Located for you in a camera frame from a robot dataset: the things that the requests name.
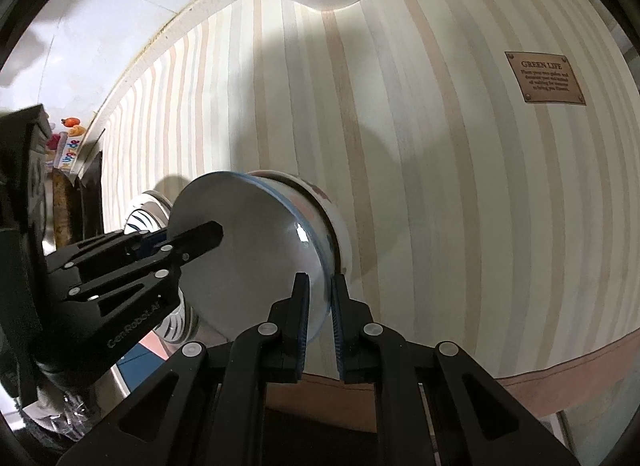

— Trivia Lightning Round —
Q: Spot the blue striped plate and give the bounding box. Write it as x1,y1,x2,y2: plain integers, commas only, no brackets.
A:
122,190,201,344

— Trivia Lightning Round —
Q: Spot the striped cat print cloth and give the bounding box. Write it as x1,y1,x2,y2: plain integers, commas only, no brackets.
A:
97,0,640,412

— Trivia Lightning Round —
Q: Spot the floral bowl with blue rim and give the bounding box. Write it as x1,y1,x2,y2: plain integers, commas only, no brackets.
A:
169,171,354,344

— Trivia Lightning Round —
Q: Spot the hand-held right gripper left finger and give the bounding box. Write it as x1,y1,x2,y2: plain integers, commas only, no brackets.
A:
56,272,311,466

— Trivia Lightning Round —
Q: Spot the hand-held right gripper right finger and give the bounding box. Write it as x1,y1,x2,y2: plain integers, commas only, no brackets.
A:
330,273,583,466

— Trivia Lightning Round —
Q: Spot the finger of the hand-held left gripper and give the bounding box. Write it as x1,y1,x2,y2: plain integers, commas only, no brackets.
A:
60,221,224,382
46,228,171,271

